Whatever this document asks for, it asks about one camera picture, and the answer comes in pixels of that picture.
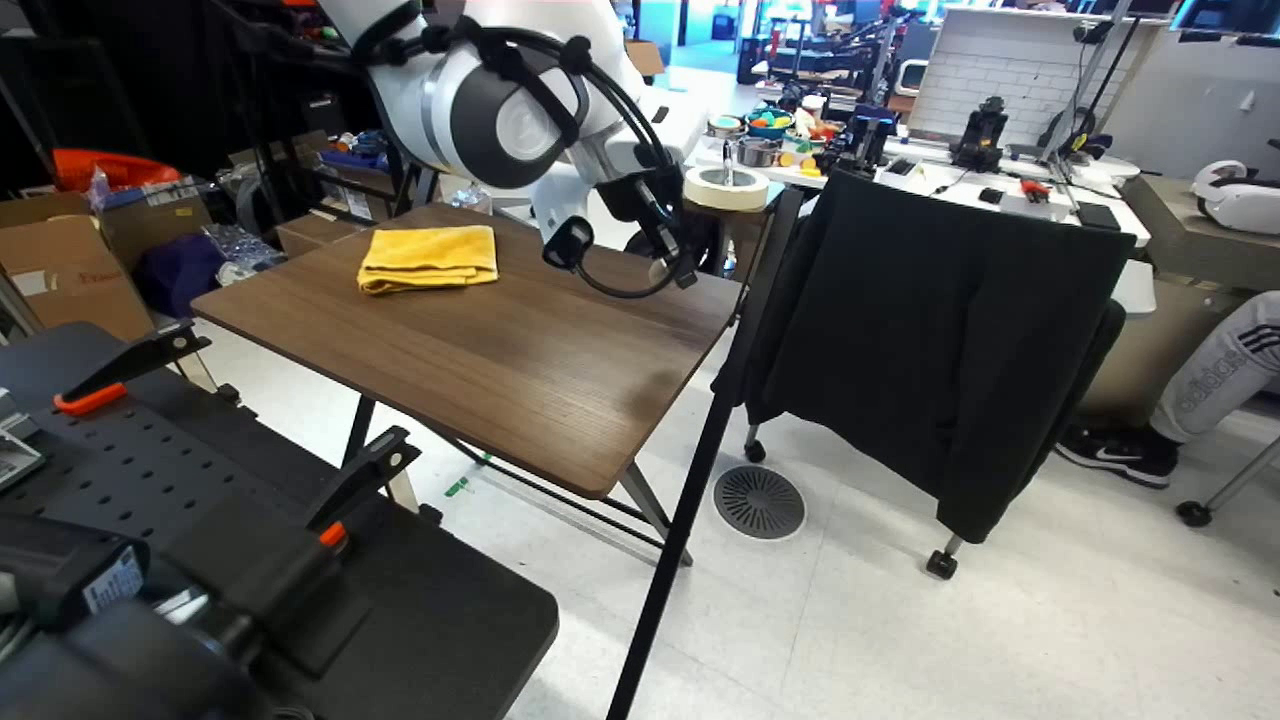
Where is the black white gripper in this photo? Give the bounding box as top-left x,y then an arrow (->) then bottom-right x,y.
541,171 -> 697,290

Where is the yellow towel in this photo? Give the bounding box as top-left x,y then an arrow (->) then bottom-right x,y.
357,224 -> 499,295

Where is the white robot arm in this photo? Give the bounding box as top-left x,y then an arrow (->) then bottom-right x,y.
319,0 -> 707,301

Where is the white tape roll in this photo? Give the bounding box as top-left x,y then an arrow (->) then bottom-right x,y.
683,163 -> 768,212

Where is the wooden folding table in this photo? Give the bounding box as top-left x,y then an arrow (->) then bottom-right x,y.
194,216 -> 741,547

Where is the round floor drain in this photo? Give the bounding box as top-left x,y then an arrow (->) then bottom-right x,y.
712,465 -> 804,540

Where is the black cloth covered cart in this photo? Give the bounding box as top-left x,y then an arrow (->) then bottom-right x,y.
715,171 -> 1131,580

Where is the black tripod pole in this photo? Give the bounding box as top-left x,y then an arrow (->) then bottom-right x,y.
604,390 -> 736,720

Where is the cardboard box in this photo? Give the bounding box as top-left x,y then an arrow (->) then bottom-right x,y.
0,194 -> 208,340

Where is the person leg with sneaker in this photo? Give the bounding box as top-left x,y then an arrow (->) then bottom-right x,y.
1056,291 -> 1280,487

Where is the orange handled clamp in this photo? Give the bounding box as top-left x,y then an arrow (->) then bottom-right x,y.
52,327 -> 208,420
219,428 -> 421,671

